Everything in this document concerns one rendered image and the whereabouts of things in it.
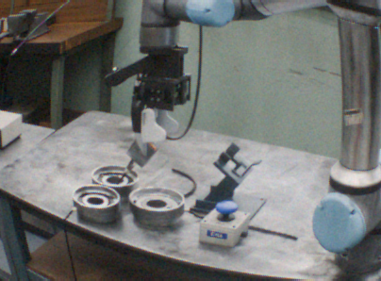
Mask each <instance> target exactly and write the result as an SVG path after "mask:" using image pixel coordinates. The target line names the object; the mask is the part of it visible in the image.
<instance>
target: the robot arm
mask: <svg viewBox="0 0 381 281"><path fill-rule="evenodd" d="M325 5H327V6H329V7H330V8H331V9H332V10H333V11H334V12H335V14H336V19H337V28H338V36H339V46H340V73H341V98H342V99H341V107H342V110H341V131H340V135H341V142H340V159H339V160H338V161H337V162H336V163H335V164H334V166H333V167H332V168H331V172H330V177H329V182H328V193H327V194H326V195H325V196H324V197H323V198H322V199H321V200H320V202H319V203H318V205H317V206H316V207H315V210H314V213H313V217H312V226H313V227H312V230H313V233H314V236H315V238H316V239H317V240H318V242H319V244H320V245H321V246H322V247H323V248H324V249H325V250H327V251H328V252H331V253H334V254H335V253H336V257H335V259H336V263H337V264H338V266H339V267H340V268H341V269H343V270H345V271H346V272H349V273H369V272H373V271H376V270H379V269H380V268H381V149H380V146H381V39H380V31H379V30H380V28H379V26H380V24H381V0H142V8H141V27H140V38H139V44H140V50H139V52H140V53H142V54H148V55H147V56H145V57H143V58H139V59H137V60H135V61H133V62H131V63H128V64H126V65H125V66H124V67H119V68H114V69H112V70H111V71H110V73H108V75H107V76H106V77H104V79H105V83H106V84H107V86H108V89H109V88H111V87H116V86H117V85H121V84H122V83H123V82H125V81H126V80H127V78H130V77H132V76H134V75H136V74H137V75H138V77H137V79H136V80H135V82H134V87H133V95H132V98H133V99H132V103H131V109H130V114H131V122H132V126H133V132H134V133H135V137H136V140H137V142H138V144H139V146H140V149H141V152H142V154H143V155H144V156H146V157H147V142H154V143H156V142H159V141H164V140H166V138H167V134H173V133H175V131H177V129H178V124H177V122H176V121H175V120H173V119H172V118H170V117H169V116H168V110H170V111H174V106H176V105H185V104H186V103H187V101H190V100H191V74H188V73H184V55H186V54H188V49H189V47H188V46H182V45H178V43H179V28H180V25H181V21H182V22H186V23H190V24H198V25H200V26H204V27H221V26H226V25H227V23H229V22H232V21H242V20H243V21H247V20H252V21H257V20H259V21H261V20H262V19H263V20H264V19H266V18H267V19H268V18H269V17H271V15H272V16H273V15H276V14H280V13H284V12H291V11H296V10H300V9H305V8H316V7H320V6H325ZM188 81H189V94H187V91H188ZM145 106H146V108H144V107H145Z"/></svg>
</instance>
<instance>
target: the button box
mask: <svg viewBox="0 0 381 281"><path fill-rule="evenodd" d="M249 222H250V213H249V212H248V213H245V212H241V211H236V212H234V213H231V214H229V217H223V214H221V213H219V212H217V211H216V208H215V209H213V210H211V211H210V212H209V213H208V214H207V215H206V217H205V218H204V219H203V220H202V221H201V222H200V231H199V241H200V242H206V243H209V244H212V245H214V244H216V245H220V246H225V247H229V248H234V247H235V246H236V245H237V244H238V242H239V241H241V240H242V238H247V236H248V225H249Z"/></svg>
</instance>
